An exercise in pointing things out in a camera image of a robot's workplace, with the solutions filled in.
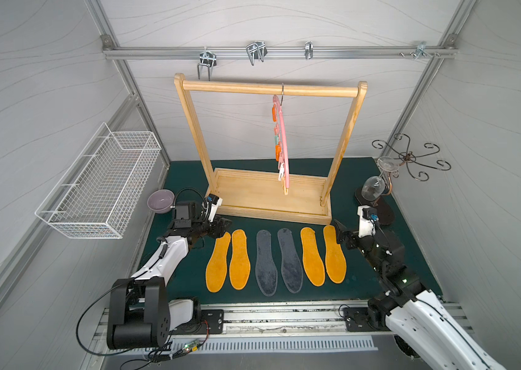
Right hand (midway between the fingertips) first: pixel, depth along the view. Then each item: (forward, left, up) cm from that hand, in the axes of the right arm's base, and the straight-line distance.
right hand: (350, 218), depth 76 cm
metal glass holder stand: (+14, -22, -19) cm, 33 cm away
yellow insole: (-13, +47, -18) cm, 52 cm away
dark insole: (-12, +28, -18) cm, 36 cm away
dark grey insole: (-11, +19, -19) cm, 29 cm away
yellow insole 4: (-6, +2, -19) cm, 20 cm away
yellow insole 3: (-8, +11, -19) cm, 23 cm away
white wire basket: (-3, +80, +13) cm, 81 cm away
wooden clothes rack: (+24, +38, -20) cm, 49 cm away
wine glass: (+14, -12, -1) cm, 18 cm away
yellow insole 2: (-13, +38, -19) cm, 45 cm away
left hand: (+3, +45, -9) cm, 46 cm away
